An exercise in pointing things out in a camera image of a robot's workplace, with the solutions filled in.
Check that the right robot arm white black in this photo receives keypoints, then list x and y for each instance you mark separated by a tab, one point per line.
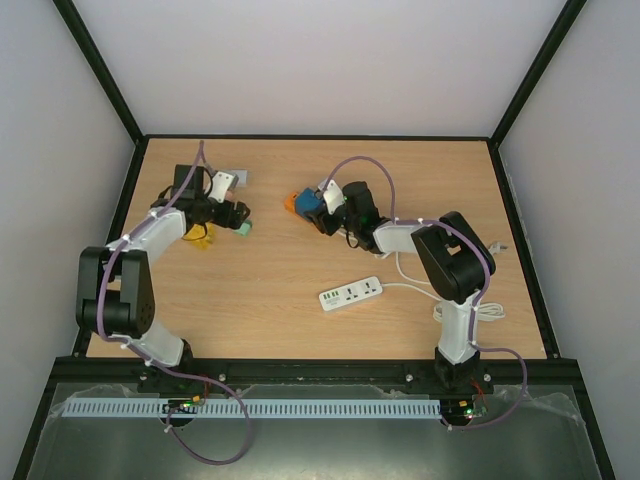
457	264

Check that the yellow cube socket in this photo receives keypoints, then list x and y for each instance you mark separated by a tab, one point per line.
202	237

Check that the white power strip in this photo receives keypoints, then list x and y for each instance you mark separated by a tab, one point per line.
350	294

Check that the blue cube socket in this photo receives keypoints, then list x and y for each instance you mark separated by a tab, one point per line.
306	203

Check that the light blue slotted cable duct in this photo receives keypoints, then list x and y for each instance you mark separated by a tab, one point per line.
253	408

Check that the orange power strip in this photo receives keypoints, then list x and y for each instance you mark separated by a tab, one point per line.
289	202

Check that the white charger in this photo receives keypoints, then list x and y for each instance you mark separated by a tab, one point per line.
242	177

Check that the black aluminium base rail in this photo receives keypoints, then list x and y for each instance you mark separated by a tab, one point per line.
406	376

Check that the green usb adapter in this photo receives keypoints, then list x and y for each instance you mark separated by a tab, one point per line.
244	229

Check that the black enclosure frame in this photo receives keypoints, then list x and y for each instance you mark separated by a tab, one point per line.
553	370

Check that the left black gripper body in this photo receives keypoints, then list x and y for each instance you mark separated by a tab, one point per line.
225	219

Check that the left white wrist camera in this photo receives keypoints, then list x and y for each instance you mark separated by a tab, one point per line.
222	183

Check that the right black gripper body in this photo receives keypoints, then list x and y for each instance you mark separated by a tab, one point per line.
325	218

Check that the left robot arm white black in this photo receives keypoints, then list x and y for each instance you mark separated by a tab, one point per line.
115	298

